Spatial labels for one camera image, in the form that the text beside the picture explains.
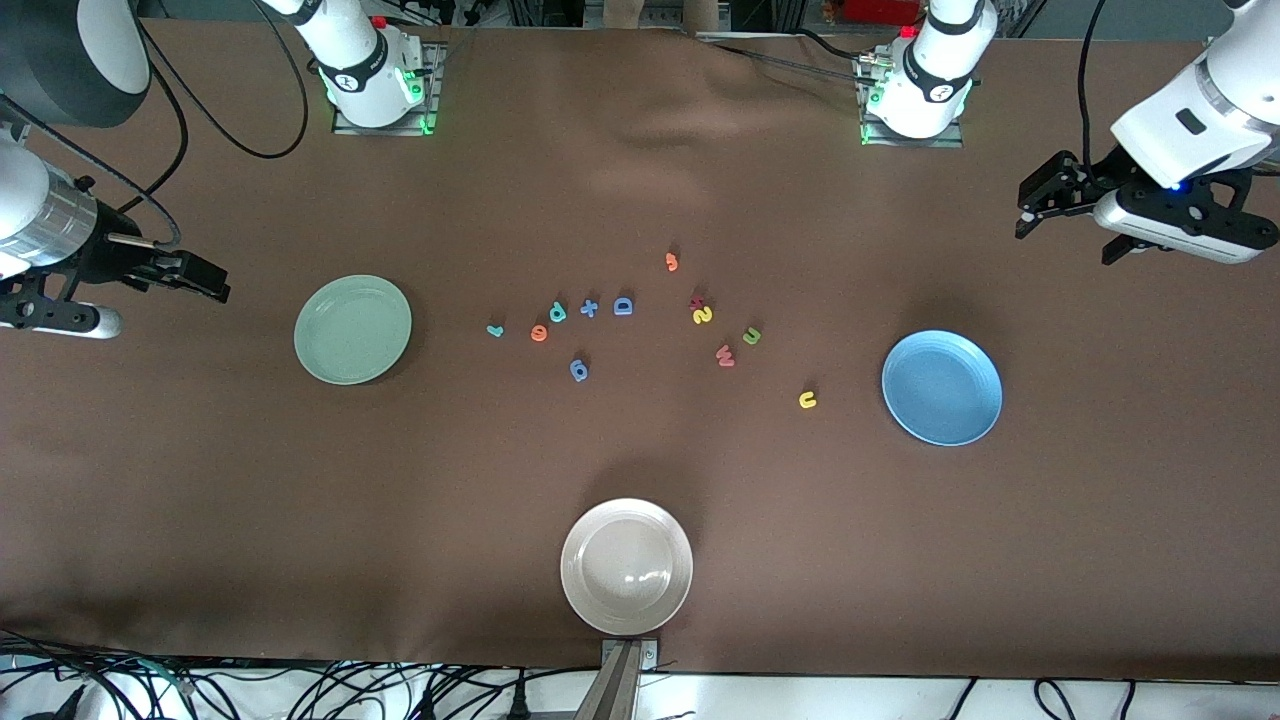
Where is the pale green plate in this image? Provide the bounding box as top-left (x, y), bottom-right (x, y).
top-left (293, 274), bottom-right (413, 387)

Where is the blue plate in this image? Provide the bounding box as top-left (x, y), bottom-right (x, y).
top-left (881, 329), bottom-right (1004, 447)

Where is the brown table cloth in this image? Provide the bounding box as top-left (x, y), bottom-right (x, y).
top-left (0, 18), bottom-right (1280, 683)

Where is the red box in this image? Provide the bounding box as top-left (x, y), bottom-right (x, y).
top-left (843, 0), bottom-right (921, 26)

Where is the beige plate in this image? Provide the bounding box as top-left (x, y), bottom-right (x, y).
top-left (560, 497), bottom-right (694, 638)

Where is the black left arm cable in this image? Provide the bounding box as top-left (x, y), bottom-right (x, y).
top-left (1075, 0), bottom-right (1111, 176)

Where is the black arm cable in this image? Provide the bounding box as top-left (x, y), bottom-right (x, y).
top-left (0, 0), bottom-right (309, 251)
top-left (1075, 0), bottom-right (1111, 176)

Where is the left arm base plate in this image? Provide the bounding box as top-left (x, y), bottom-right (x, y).
top-left (858, 50), bottom-right (966, 149)

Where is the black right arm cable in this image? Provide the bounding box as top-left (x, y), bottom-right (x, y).
top-left (0, 0), bottom-right (309, 251)

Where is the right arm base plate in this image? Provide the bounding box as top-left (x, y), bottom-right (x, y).
top-left (332, 42), bottom-right (447, 136)

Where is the black cable on table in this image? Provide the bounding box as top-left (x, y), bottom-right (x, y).
top-left (700, 30), bottom-right (881, 89)

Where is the teal floor cable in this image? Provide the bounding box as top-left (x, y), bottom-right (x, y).
top-left (133, 655), bottom-right (193, 693)

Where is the aluminium profile post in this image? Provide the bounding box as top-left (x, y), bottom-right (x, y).
top-left (575, 638), bottom-right (661, 720)

